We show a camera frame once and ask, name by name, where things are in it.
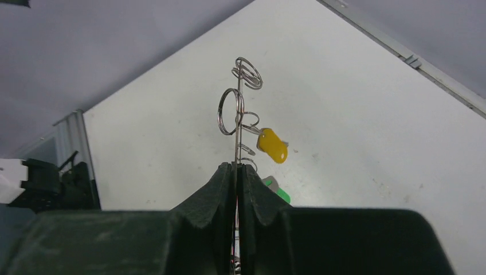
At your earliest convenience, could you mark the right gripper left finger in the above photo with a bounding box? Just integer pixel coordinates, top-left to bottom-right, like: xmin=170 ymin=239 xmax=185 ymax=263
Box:
xmin=1 ymin=163 xmax=233 ymax=274

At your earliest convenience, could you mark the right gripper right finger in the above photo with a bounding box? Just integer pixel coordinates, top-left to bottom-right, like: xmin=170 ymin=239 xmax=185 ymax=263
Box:
xmin=240 ymin=164 xmax=454 ymax=274

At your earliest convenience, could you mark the green key tag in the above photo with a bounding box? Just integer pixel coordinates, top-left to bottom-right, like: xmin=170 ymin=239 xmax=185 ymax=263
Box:
xmin=262 ymin=176 xmax=291 ymax=204

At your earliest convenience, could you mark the yellow key tag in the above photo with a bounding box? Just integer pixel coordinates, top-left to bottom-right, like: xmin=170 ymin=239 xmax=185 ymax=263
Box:
xmin=257 ymin=128 xmax=288 ymax=164

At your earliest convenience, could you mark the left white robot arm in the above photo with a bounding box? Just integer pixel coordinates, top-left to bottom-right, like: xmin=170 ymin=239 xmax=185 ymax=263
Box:
xmin=1 ymin=151 xmax=101 ymax=213

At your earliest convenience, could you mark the aluminium front rail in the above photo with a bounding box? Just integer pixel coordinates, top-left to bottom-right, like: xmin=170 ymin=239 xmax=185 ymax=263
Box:
xmin=22 ymin=110 xmax=96 ymax=179

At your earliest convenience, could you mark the aluminium rail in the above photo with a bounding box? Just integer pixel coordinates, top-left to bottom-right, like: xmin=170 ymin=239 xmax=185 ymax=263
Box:
xmin=320 ymin=1 xmax=485 ymax=118
xmin=22 ymin=110 xmax=96 ymax=179

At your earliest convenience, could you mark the aluminium right rail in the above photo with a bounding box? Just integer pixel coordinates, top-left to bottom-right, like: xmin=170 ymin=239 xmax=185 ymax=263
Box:
xmin=320 ymin=1 xmax=485 ymax=118

